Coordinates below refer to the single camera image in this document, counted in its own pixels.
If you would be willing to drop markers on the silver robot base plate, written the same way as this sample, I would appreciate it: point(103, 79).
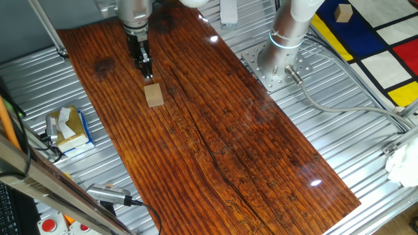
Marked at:
point(261, 75)

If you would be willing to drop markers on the shiny metal frame bar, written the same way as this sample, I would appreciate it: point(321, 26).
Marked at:
point(49, 189)

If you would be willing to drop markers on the tan wooden block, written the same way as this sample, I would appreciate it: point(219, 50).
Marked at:
point(153, 96)
point(343, 13)

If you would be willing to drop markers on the black keyboard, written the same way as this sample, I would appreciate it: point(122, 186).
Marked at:
point(6, 212)

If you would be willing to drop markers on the aluminium frame profile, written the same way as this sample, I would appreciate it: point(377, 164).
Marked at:
point(409, 109)

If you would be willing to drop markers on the colourful grid pattern cloth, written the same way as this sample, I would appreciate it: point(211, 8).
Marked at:
point(385, 68)

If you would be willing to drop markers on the white power strip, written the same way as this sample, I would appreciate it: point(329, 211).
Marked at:
point(228, 13)

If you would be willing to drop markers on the grey box red button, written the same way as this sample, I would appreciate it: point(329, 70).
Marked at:
point(49, 225)
point(83, 228)

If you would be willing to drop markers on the silver depth camera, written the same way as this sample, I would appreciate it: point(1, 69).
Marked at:
point(104, 194)
point(51, 127)

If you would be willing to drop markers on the white tissue sheet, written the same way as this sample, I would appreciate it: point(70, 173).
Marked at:
point(65, 129)

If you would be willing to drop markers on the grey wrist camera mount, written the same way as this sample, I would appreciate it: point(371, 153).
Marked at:
point(106, 8)

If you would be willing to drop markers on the grey metal stand pole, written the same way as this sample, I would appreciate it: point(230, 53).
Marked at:
point(49, 29)

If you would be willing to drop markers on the crumpled white cloth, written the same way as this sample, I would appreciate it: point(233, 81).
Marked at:
point(403, 166)

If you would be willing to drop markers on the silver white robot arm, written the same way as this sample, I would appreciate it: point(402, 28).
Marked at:
point(134, 13)

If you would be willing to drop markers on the gold tissue box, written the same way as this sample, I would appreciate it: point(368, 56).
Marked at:
point(76, 125)

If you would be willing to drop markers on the glossy wood grain mat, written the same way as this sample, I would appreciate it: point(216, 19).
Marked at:
point(228, 147)

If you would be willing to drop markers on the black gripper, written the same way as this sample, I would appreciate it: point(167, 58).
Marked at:
point(137, 44)

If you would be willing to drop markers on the orange pole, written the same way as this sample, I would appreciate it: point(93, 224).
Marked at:
point(8, 127)

